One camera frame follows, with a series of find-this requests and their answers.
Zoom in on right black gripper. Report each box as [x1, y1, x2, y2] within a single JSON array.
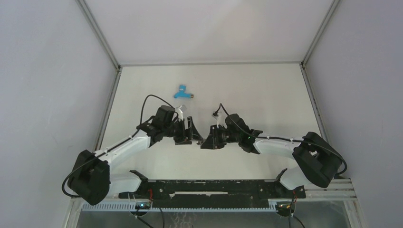
[[201, 124, 241, 150]]

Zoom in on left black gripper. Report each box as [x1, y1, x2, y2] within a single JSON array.
[[163, 117, 203, 145]]

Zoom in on blue plastic water faucet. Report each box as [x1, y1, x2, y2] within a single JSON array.
[[173, 85, 194, 99]]

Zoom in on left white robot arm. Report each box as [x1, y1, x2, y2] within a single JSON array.
[[62, 105, 204, 205]]

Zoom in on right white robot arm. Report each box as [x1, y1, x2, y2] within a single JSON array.
[[201, 114, 345, 198]]

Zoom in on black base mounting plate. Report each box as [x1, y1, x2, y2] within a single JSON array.
[[118, 170, 306, 208]]

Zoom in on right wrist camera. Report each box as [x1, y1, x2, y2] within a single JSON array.
[[212, 111, 225, 127]]

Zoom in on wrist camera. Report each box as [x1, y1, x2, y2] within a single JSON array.
[[212, 111, 225, 127], [175, 105, 187, 121]]

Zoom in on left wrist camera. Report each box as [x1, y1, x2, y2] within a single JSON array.
[[175, 105, 187, 121]]

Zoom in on white slotted cable duct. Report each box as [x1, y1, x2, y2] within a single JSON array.
[[81, 201, 278, 212]]

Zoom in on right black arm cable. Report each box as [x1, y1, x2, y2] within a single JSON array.
[[212, 103, 348, 177]]

